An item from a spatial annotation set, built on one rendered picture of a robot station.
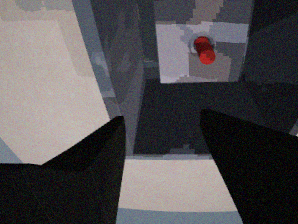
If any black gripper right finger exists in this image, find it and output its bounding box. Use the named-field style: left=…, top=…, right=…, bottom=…
left=200, top=108, right=298, bottom=224

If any red peg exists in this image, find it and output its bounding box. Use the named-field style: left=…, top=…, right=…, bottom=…
left=194, top=36, right=216, bottom=65

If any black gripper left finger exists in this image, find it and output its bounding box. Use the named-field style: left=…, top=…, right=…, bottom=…
left=0, top=116, right=125, bottom=224

